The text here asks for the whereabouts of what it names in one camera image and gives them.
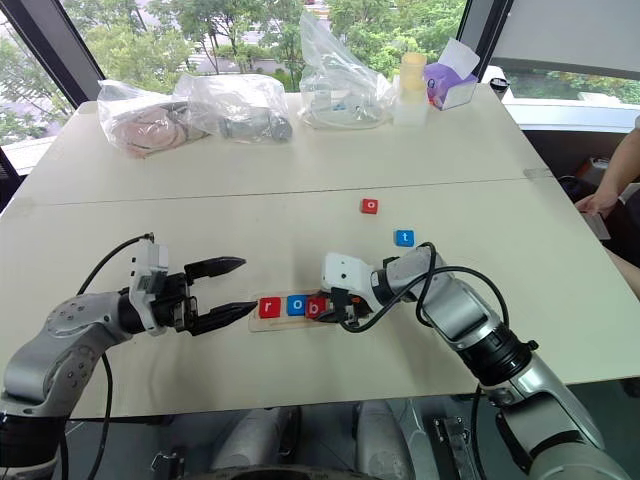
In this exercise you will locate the black window frame pillar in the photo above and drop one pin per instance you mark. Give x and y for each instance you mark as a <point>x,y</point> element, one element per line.
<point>480,30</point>
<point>60,45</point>

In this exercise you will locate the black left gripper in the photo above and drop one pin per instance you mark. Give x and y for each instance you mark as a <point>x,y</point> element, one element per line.
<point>172,300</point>

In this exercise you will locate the translucent white plastic box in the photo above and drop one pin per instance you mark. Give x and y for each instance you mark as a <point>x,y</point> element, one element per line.
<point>411,107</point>

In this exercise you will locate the red letter o block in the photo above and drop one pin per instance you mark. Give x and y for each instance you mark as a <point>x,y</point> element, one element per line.
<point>370,206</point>

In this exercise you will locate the blue letter o block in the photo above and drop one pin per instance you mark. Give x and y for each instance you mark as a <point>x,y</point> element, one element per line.
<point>296,305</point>

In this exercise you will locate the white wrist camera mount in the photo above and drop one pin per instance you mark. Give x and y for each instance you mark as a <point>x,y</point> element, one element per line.
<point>149,265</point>
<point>345,272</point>

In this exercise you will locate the blue letter t block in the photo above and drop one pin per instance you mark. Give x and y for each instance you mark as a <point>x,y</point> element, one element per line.
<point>404,238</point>

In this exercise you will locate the red letter r block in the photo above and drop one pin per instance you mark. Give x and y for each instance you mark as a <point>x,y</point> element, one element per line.
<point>268,308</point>

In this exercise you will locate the wooden letter tray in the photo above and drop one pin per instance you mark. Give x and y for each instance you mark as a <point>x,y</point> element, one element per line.
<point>280,324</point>

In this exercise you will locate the person's bare hand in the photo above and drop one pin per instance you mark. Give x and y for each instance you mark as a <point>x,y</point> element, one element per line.
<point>597,202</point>

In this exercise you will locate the black metal bracket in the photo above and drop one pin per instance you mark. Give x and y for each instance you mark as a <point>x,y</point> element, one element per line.
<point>167,465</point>
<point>455,445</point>

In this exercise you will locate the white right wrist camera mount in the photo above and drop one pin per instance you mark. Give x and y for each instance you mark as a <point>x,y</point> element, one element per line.
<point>345,272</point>

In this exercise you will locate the grey roller blind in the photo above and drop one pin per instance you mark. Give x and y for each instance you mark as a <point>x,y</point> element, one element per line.
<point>565,35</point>

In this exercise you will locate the plastic bag with grey device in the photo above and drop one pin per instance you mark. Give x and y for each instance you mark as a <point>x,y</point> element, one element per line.
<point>250,122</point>

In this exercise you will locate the clear tape strip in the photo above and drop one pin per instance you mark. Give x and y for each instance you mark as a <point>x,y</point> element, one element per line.
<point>538,173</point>

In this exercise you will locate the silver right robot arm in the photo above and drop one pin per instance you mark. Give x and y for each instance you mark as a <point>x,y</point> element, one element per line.
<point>465,305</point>

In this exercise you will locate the red letter b block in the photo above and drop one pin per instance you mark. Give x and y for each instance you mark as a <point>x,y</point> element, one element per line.
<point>314,308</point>

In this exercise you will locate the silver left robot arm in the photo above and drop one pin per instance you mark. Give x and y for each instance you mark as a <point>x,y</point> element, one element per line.
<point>75,320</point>

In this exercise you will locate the purple tissue box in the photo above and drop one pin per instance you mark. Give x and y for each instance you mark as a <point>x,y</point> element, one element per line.
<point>445,87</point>

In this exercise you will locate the cream plastic jar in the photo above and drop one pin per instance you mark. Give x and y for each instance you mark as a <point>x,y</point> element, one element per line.
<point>414,72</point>

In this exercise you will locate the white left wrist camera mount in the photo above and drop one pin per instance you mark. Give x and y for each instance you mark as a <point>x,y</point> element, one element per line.
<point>149,265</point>

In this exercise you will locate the person's bare forearm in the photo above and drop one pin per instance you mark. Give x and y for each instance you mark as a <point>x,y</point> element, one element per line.
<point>622,160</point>

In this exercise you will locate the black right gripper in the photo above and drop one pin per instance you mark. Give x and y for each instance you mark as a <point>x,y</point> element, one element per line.
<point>345,302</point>

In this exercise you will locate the grey rounded shape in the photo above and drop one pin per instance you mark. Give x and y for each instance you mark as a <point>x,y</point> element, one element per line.
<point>382,440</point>
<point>255,440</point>

